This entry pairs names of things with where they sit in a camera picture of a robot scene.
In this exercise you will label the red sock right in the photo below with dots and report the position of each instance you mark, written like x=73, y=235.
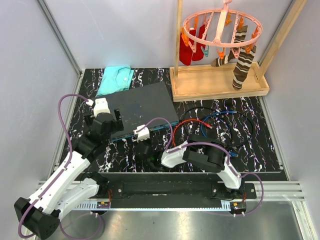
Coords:
x=199, y=55

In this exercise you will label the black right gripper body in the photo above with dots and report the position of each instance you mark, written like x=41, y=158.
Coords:
x=147, y=142

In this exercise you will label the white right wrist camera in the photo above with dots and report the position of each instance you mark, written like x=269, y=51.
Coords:
x=142, y=133

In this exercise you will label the dark grey network switch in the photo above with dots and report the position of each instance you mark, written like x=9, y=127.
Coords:
x=139, y=105

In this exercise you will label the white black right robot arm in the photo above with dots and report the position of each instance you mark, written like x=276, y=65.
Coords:
x=202, y=152

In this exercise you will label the brown striped sock long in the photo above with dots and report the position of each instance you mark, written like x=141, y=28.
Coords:
x=242, y=67

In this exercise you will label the pink round clip hanger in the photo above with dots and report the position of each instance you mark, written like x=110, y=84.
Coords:
x=227, y=16

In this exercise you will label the wooden rack with tray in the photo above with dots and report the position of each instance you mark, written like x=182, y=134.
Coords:
x=204, y=82

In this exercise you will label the folded teal cloth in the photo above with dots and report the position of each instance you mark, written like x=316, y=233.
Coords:
x=115, y=79

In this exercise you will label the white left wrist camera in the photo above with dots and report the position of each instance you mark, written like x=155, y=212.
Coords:
x=100, y=105

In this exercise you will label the brown striped sock rear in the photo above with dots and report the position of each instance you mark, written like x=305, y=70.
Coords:
x=240, y=36

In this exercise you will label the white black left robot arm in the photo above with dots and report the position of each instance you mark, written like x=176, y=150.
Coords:
x=42, y=212

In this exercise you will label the red sock left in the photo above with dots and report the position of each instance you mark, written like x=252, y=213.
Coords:
x=185, y=52

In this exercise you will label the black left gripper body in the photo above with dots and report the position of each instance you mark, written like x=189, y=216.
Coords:
x=117, y=124

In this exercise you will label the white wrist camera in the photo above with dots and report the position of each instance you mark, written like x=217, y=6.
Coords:
x=142, y=133
x=100, y=105

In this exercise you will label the red sock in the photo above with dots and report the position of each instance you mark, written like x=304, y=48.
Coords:
x=199, y=55
x=185, y=52

